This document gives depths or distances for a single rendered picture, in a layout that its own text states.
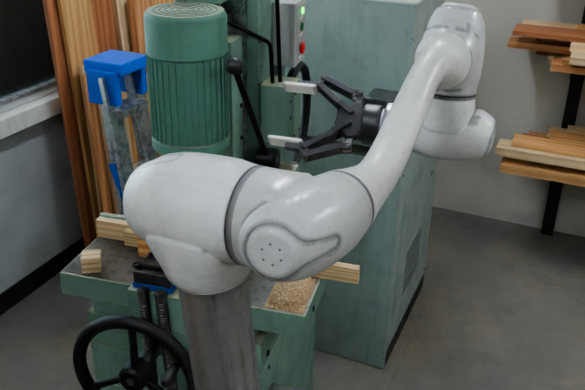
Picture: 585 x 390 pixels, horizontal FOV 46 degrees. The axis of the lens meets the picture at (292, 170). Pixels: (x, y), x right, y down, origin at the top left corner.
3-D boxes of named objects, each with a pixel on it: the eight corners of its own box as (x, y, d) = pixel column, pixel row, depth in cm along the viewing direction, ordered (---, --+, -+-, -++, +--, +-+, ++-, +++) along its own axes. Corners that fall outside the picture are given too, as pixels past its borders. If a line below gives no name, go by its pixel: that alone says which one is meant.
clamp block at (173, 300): (128, 323, 149) (124, 289, 145) (155, 289, 161) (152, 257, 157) (191, 335, 146) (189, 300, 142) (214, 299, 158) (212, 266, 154)
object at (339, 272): (124, 245, 173) (123, 231, 171) (128, 241, 175) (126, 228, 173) (357, 284, 159) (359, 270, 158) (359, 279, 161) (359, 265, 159)
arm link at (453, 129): (412, 146, 140) (419, 83, 135) (490, 156, 136) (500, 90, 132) (406, 161, 130) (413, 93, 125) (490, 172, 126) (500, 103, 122)
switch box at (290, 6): (272, 65, 173) (272, 2, 167) (282, 56, 182) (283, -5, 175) (295, 68, 172) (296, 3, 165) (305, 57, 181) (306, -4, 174)
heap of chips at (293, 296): (263, 306, 151) (263, 292, 149) (280, 273, 163) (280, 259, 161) (302, 314, 148) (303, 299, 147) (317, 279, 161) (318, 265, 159)
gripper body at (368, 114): (379, 152, 136) (333, 146, 138) (386, 117, 139) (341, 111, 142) (378, 132, 129) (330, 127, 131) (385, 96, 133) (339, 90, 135)
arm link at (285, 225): (379, 166, 87) (285, 151, 94) (313, 211, 72) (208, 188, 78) (373, 260, 91) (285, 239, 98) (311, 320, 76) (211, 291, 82)
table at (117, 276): (37, 316, 156) (34, 294, 153) (104, 249, 183) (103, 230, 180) (294, 367, 142) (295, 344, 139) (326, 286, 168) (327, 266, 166)
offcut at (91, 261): (82, 273, 161) (80, 259, 159) (84, 263, 165) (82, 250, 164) (101, 272, 162) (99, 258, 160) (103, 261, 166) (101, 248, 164)
